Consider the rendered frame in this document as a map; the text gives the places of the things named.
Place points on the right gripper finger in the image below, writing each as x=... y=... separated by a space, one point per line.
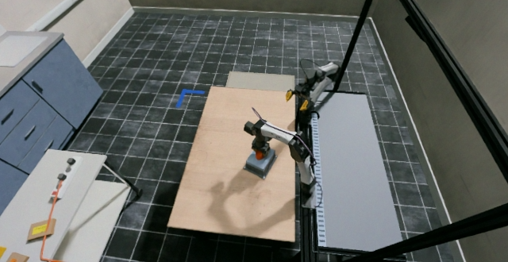
x=289 y=95
x=304 y=106

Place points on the orange-brown peg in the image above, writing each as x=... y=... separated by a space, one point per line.
x=259 y=155

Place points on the light blue flat plate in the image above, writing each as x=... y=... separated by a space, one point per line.
x=253 y=161

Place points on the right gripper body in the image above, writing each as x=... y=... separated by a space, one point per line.
x=303 y=94

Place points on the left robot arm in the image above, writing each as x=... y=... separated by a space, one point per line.
x=298 y=152

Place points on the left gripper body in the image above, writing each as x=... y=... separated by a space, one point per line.
x=261 y=146

